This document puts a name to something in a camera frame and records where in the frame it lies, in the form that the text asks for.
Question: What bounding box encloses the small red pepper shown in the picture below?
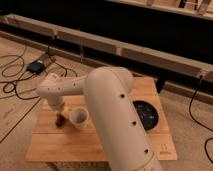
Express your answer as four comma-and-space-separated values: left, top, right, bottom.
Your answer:
55, 114, 65, 127

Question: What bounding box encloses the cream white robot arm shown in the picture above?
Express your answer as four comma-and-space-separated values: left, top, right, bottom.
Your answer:
37, 67, 163, 171

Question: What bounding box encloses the wooden table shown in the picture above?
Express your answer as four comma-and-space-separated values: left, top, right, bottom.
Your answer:
26, 77, 177, 162

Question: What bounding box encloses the black power adapter box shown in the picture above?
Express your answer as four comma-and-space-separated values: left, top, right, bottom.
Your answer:
26, 61, 45, 74

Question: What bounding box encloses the dark metal bowl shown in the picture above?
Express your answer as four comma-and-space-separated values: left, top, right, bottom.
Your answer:
133, 100, 159, 130

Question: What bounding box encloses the black cable right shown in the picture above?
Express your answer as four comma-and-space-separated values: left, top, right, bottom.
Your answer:
188, 76, 213, 165

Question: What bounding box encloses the long wooden beam rail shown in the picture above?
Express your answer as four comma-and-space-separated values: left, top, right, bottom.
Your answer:
0, 14, 213, 83

